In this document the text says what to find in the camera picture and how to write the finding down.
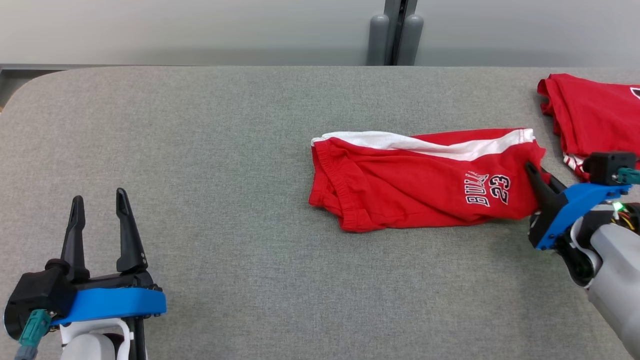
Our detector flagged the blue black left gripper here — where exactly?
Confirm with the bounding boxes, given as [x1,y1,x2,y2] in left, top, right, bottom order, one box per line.
[50,188,167,326]

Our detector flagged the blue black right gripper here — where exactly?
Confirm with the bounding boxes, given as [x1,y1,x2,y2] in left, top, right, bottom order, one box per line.
[524,161,633,251]

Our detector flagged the red white jersey shirt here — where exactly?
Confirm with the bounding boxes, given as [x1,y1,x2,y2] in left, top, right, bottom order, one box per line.
[537,73,640,182]

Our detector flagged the red white basketball shorts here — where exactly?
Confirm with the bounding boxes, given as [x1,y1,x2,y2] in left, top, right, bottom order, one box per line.
[308,128,551,233]

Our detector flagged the grey metal partition post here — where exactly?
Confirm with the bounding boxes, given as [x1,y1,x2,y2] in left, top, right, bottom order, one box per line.
[384,0,418,66]

